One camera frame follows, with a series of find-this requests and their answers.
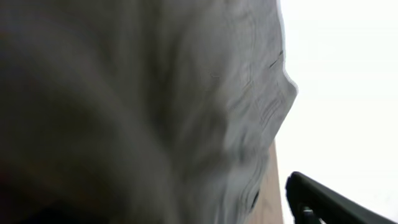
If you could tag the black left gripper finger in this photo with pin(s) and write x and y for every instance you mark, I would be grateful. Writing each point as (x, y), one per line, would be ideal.
(313, 203)

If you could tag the grey shorts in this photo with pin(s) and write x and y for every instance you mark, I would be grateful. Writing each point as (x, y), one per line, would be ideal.
(142, 111)

